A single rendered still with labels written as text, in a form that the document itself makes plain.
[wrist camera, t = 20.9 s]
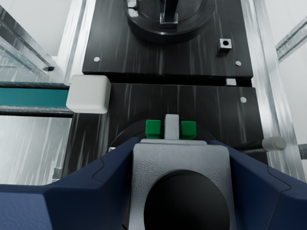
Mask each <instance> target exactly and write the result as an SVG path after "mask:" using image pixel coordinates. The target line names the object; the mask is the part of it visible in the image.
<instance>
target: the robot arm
mask: <svg viewBox="0 0 307 230"><path fill-rule="evenodd" d="M139 142H140V139H139V137H132V138H131V139H129V140H127V141H126V142H124V143H122V144H121V145H119V146H118V147H116V148H114V149H113V150H111V151H110V152H108V153H107V154H105V155H103V156H101V157H100V158H98V159H97V160H95V161H93V162H92V163H90V164H88V165H87V166H85V167H83V168H81V169H79V170H77V171H75V172H73V173H71V174H69V175H67V176H65V177H63V178H62V179H60V180H58V181H56V182H53V183H50V184H46V185H17V184H0V230H121V227H122V223H123V219H124V215H125V212H126V209H127V204H128V201H129V198H130V185H131V172H132V154H133V148H134V146H135V144H137V143H139ZM209 145H222V146H225V147H227V148H228V151H229V159H230V168H231V177H232V187H233V199H234V209H235V218H236V227H237V230H307V183H305V182H303V181H301V180H298V179H296V178H294V177H291V176H289V175H287V174H285V173H283V172H281V171H278V170H276V169H274V168H272V167H270V166H267V165H266V164H264V163H262V162H260V161H258V160H256V159H254V158H252V157H250V156H248V155H245V154H243V153H241V152H239V151H237V150H235V149H233V148H231V147H229V146H227V145H225V144H223V143H221V142H219V141H214V140H211V141H210V142H209Z"/></svg>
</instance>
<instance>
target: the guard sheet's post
mask: <svg viewBox="0 0 307 230"><path fill-rule="evenodd" d="M0 55H1V56H2V57H3V58H5V59H6V60H8V61H9V62H11V63H12V64H14V65H15V66H17V67H18V68H19V69H21V70H22V71H24V72H25V73H27V74H35V72H37V73H38V74H47V73H48V68H49V67H48V66H47V65H46V64H50V61H51V58H52V57H51V56H50V55H49V54H48V53H47V52H46V51H45V50H44V49H43V48H42V47H41V46H40V45H39V44H38V43H37V42H36V41H35V40H34V39H33V38H32V36H31V35H30V34H29V33H28V32H27V31H26V30H25V29H24V28H23V27H22V26H21V25H20V24H19V23H18V22H17V21H16V20H15V19H14V18H13V17H12V16H11V15H10V14H9V13H8V12H7V11H6V10H5V9H4V8H3V7H2V6H1V5H0Z"/></svg>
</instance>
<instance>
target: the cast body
mask: <svg viewBox="0 0 307 230"><path fill-rule="evenodd" d="M127 230H237V227H236V218H235V209H234V199H233V187H232V177H231V168H230V159H229V151H228V148H227V147H225V146H222V145H208V144H207V143H206V141H198V140H179V115H171V114H166V116H165V120H164V139H142V140H141V141H140V142H139V143H137V144H135V146H134V148H133V154H132V172H131V185H130V198H129V211H128V223H127Z"/></svg>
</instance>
